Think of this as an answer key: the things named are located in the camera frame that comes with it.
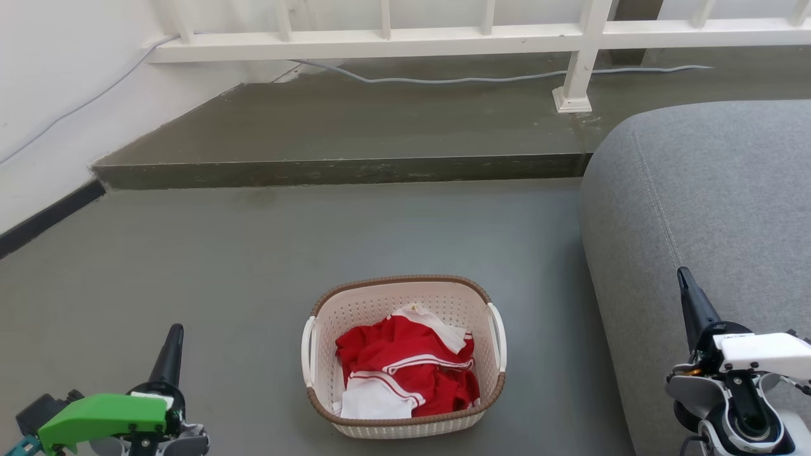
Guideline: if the black baseboard strip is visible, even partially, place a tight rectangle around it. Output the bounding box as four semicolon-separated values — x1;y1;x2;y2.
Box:
0;179;106;260

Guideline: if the raised concrete step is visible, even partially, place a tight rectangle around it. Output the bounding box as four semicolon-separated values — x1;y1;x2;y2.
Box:
89;47;811;191

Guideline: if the cream laundry basket brown rim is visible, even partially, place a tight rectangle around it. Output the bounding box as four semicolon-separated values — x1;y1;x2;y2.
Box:
301;275;508;440

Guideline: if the dark brown post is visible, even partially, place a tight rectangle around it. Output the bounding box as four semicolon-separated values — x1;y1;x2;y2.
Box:
610;0;663;65

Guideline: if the grey cable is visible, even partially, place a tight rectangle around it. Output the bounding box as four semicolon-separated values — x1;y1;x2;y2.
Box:
0;35;181;165
290;59;714;85

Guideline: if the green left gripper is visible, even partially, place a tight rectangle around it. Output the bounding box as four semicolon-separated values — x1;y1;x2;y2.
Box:
3;324;188;456

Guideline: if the grey fabric sofa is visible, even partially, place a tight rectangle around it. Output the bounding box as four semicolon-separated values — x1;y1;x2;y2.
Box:
578;99;811;456

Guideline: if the white wooden railing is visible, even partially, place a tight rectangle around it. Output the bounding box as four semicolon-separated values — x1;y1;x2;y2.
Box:
146;0;811;114

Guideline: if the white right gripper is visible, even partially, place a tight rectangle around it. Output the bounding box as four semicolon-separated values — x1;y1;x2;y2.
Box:
677;267;811;381

